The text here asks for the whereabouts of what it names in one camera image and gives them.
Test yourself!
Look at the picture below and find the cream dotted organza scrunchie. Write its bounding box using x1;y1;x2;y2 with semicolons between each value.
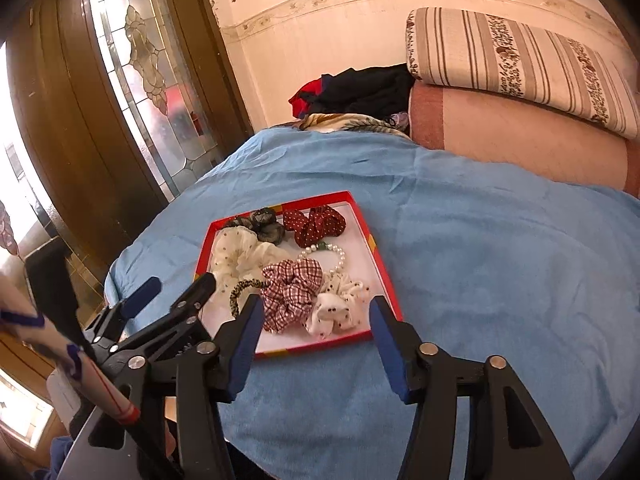
206;226;288;312

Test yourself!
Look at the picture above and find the white pearl bracelet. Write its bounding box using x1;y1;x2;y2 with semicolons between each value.
296;242;347;276

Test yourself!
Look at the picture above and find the patterned sleeve forearm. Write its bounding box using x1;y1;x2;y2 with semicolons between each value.
1;275;140;426

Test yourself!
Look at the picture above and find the white black-dotted scrunchie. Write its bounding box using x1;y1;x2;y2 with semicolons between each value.
304;272;369;339

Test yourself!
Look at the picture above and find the red plaid scrunchie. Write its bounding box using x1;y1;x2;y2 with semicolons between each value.
260;258;323;334

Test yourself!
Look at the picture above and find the red white-lined tray box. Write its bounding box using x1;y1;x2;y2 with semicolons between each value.
195;191;402;356

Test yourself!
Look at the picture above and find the dark olive scrunchie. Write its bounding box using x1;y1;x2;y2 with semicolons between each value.
224;207;285;245

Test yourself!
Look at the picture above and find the red polka dot scrunchie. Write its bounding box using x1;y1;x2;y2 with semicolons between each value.
282;205;346;248

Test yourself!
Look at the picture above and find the wooden stained glass door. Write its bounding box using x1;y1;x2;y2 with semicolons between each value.
1;0;253;280

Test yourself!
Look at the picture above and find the patterned beige blanket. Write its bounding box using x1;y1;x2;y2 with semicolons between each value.
293;112;409;136

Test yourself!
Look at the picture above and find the pink quilted bolster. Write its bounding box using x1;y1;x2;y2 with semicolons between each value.
409;81;639;197

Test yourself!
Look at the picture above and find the black and red clothes pile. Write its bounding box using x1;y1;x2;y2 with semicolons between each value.
288;64;416;119

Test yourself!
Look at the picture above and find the striped floral pillow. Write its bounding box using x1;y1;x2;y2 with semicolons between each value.
406;8;639;141

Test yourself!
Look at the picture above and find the black yellow beaded bracelet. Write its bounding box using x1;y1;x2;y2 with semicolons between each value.
228;277;269;319

